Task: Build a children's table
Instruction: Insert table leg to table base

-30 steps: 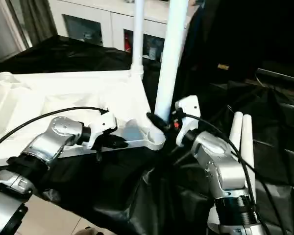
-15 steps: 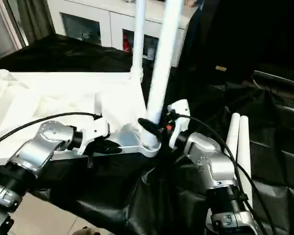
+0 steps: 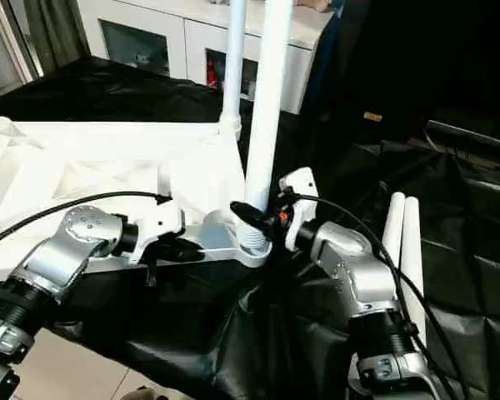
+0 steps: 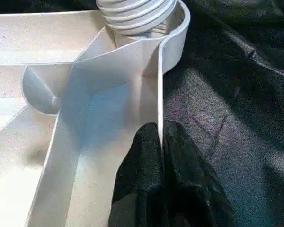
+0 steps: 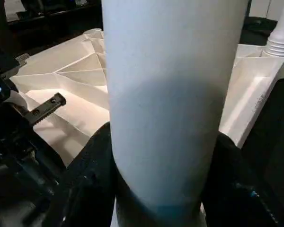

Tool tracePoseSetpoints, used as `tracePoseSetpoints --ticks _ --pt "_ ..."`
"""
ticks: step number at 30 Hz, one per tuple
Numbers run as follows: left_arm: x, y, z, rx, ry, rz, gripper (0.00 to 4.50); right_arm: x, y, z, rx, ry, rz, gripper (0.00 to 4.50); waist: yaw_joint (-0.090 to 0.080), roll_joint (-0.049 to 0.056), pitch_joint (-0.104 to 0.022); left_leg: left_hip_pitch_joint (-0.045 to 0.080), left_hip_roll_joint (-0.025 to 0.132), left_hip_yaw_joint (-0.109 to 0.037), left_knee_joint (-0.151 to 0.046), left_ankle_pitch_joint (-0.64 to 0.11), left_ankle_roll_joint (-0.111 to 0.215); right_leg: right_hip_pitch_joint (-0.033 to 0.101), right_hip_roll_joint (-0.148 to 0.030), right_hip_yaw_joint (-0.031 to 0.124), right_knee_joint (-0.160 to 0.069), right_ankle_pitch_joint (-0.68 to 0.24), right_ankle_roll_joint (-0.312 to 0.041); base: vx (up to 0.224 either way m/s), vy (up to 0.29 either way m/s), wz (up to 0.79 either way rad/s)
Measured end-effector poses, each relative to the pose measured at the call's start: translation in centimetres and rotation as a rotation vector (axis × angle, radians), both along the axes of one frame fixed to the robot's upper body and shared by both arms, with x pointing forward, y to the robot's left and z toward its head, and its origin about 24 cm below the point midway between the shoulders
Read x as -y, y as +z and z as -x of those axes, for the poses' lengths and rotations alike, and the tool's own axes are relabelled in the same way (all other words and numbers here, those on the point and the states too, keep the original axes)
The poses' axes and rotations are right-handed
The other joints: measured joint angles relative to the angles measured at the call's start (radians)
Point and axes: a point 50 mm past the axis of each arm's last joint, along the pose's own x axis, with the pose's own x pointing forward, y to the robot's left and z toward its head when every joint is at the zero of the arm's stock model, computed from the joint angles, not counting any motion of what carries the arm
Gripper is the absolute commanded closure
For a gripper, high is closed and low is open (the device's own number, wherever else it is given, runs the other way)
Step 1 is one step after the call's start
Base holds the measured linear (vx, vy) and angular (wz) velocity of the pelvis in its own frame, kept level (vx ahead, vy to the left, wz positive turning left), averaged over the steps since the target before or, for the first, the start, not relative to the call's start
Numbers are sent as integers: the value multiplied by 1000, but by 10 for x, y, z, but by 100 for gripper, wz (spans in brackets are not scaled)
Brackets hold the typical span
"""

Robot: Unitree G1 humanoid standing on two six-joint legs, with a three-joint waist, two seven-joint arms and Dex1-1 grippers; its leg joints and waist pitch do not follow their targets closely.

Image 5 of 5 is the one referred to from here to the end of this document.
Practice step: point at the white plastic table top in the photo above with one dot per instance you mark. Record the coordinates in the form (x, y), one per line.
(73, 80)

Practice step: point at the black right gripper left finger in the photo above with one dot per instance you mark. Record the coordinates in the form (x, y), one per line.
(85, 189)

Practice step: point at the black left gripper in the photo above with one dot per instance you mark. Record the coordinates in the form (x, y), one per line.
(26, 153)

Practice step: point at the white plastic table leg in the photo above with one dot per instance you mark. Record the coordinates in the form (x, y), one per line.
(168, 82)
(281, 37)

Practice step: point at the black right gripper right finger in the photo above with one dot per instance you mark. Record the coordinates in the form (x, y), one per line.
(232, 196)

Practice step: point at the black table mat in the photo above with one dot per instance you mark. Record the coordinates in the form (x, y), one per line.
(269, 142)

